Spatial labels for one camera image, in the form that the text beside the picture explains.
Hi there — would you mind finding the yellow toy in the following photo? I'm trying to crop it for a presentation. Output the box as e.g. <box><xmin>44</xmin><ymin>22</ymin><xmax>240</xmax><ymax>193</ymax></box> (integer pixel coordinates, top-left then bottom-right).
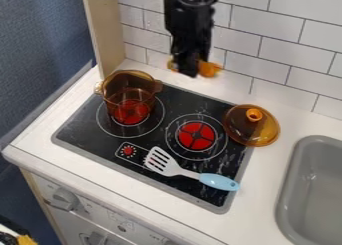
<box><xmin>165</xmin><ymin>58</ymin><xmax>225</xmax><ymax>79</ymax></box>

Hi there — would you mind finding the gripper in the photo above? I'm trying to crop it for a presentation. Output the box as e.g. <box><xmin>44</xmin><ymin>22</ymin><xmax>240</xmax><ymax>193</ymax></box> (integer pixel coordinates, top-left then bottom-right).
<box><xmin>168</xmin><ymin>31</ymin><xmax>216</xmax><ymax>79</ymax></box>

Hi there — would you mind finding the orange clear pot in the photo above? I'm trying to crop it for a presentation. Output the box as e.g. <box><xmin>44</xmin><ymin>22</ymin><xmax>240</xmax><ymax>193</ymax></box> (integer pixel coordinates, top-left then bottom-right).
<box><xmin>93</xmin><ymin>69</ymin><xmax>165</xmax><ymax>126</ymax></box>

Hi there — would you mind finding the white spatula with blue handle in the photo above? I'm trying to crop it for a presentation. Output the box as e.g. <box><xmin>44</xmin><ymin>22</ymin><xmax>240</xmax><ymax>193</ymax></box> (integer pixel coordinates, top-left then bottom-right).
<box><xmin>141</xmin><ymin>145</ymin><xmax>242</xmax><ymax>193</ymax></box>

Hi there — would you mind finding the orange clear lid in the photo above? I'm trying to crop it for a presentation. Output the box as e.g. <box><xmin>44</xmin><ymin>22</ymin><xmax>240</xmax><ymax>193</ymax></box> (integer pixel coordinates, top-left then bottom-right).
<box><xmin>221</xmin><ymin>103</ymin><xmax>282</xmax><ymax>148</ymax></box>

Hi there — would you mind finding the toy stove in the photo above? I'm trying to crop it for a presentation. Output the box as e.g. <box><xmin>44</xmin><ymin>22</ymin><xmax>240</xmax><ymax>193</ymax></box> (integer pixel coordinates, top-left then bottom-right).
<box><xmin>49</xmin><ymin>78</ymin><xmax>256</xmax><ymax>215</ymax></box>

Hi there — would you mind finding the toy sink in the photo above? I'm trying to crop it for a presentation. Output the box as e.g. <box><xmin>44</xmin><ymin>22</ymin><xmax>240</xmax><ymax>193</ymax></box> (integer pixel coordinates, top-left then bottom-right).
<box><xmin>273</xmin><ymin>134</ymin><xmax>342</xmax><ymax>245</ymax></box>

